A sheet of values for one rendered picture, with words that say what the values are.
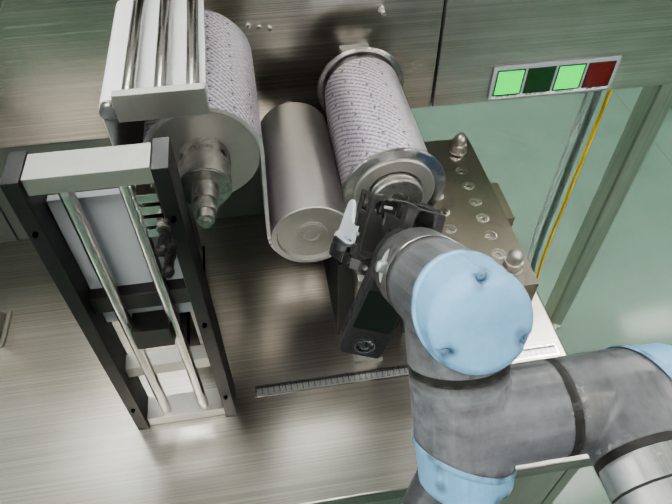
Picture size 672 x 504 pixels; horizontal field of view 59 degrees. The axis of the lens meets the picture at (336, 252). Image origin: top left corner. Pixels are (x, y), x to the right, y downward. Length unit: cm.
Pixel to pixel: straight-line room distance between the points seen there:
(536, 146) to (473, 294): 269
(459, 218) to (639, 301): 149
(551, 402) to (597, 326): 194
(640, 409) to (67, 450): 86
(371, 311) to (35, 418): 71
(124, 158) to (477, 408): 41
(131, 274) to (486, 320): 50
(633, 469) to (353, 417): 62
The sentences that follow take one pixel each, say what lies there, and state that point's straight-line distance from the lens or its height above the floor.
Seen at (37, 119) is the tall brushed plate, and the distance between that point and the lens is 119.
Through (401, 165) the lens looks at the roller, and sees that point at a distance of 82.
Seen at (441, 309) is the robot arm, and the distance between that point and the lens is 39.
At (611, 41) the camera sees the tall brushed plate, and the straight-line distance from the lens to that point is 128.
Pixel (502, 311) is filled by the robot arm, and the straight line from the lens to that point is 40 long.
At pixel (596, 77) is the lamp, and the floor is 118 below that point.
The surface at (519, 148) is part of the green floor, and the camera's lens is 303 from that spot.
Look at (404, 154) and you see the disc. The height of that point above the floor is 131.
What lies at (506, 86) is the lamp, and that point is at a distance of 123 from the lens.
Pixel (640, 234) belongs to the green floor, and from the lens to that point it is 280.
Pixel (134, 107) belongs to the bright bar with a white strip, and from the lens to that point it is 71.
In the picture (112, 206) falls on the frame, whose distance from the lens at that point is 70.
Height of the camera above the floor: 183
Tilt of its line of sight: 49 degrees down
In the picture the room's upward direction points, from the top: straight up
